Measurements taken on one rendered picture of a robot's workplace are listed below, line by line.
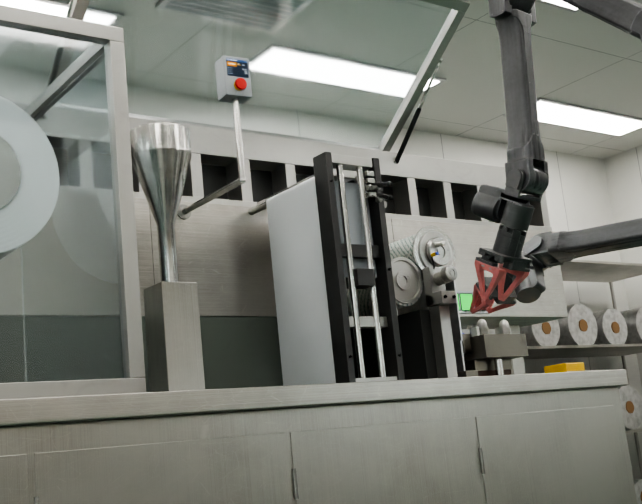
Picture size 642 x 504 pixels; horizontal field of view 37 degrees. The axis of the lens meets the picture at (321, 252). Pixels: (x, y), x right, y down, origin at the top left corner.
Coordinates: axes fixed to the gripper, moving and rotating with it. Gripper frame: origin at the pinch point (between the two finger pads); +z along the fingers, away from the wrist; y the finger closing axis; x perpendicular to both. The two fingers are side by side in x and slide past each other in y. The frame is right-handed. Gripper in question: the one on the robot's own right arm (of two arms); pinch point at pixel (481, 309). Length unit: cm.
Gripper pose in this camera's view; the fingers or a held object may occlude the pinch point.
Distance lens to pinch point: 252.6
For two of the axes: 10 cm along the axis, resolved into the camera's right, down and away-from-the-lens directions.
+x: -3.6, -7.6, 5.5
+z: -4.6, 6.5, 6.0
